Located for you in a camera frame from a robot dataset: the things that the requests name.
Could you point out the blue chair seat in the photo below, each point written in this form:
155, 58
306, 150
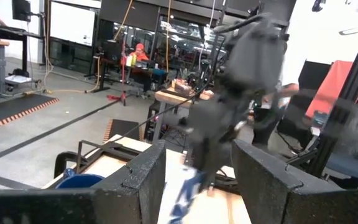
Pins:
348, 166

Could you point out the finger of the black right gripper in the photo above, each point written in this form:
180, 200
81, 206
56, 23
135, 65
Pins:
209, 180

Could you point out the white board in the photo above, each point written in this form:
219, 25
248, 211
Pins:
72, 23

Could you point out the black aluminium table frame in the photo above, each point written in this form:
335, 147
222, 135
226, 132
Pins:
225, 183

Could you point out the black monitor on arm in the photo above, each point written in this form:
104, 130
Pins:
21, 10

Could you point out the wooden workbench with items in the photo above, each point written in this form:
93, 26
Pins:
176, 93

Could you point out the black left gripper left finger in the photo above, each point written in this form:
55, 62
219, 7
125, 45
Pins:
120, 199

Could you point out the white mug with blue pattern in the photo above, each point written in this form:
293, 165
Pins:
182, 196

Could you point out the distant black hazard-striped mat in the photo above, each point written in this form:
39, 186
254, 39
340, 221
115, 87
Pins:
11, 110

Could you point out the large black hazard-striped floor mat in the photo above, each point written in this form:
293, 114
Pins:
123, 129

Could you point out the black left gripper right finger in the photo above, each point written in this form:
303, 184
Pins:
278, 193

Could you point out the red panel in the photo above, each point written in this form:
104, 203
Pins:
325, 90

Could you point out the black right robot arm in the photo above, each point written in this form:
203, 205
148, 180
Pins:
256, 56

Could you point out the wooden shelf with black frame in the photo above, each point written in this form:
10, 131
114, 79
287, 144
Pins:
104, 161

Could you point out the black aluminium upright post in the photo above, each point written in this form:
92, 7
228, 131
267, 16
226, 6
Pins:
346, 99

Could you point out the red stand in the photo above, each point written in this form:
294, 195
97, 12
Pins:
122, 81

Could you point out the dark blue mug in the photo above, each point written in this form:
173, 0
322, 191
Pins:
79, 182

